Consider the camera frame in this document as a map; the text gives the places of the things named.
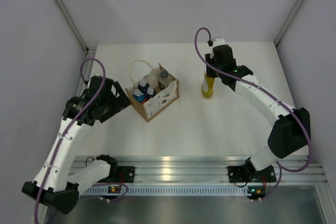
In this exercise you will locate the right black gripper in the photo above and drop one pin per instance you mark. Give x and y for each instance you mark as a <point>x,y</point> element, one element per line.
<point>210,73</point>

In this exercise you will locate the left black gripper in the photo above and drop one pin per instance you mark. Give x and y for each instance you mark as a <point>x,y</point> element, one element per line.
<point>120,103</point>

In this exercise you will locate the orange spray bottle blue top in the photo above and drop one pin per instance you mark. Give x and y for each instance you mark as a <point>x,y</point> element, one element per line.
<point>139,96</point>

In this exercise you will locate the orange pump bottle navy top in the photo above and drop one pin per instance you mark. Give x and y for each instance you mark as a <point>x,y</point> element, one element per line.
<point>143,86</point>

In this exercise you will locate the yellow dish soap bottle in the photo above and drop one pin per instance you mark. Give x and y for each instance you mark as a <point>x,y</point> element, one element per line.
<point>207,86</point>

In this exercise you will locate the clear square bottle dark cap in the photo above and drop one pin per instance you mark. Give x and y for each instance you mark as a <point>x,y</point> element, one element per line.
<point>164,79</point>

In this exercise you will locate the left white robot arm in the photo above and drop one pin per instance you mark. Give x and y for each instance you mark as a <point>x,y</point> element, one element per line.
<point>53,186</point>

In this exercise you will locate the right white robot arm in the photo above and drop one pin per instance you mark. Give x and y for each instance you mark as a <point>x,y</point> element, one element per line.
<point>290,127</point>

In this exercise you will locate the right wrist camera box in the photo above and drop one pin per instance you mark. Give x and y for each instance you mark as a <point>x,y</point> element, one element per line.
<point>215,42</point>

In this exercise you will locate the left aluminium frame post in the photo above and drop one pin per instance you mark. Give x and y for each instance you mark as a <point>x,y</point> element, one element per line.
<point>71,24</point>

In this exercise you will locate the aluminium frame post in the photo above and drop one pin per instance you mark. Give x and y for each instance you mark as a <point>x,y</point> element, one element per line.
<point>71,24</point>
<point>294,11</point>

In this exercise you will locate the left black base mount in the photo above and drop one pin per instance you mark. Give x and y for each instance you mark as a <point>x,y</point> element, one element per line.
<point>125,174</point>

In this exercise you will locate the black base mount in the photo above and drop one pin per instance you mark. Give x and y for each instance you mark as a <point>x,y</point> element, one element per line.
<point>237,175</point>
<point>125,174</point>

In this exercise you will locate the aluminium mounting rail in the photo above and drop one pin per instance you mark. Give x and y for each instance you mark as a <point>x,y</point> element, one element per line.
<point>206,170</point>

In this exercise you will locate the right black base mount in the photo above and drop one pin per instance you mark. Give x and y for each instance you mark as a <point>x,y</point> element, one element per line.
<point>237,175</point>

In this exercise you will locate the grey slotted cable duct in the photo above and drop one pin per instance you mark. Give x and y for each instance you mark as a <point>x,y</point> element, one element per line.
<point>134,190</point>

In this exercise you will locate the right aluminium frame post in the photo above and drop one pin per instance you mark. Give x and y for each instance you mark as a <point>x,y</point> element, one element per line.
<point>294,11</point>

